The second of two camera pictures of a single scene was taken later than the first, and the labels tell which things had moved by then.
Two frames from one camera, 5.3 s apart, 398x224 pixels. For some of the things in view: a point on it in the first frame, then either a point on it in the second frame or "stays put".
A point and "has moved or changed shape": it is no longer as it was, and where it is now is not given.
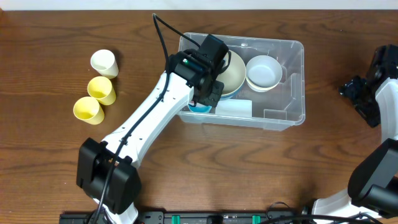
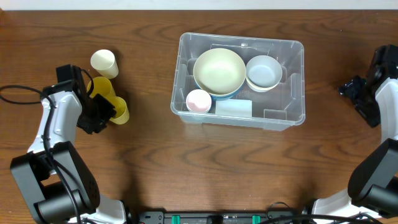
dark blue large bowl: [229, 96] stays put
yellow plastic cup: [101, 88] stays put
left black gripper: [211, 94] to [101, 111]
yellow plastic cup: [88, 109] has moved or changed shape
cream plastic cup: [104, 63] stays put
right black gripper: [352, 92] stays put
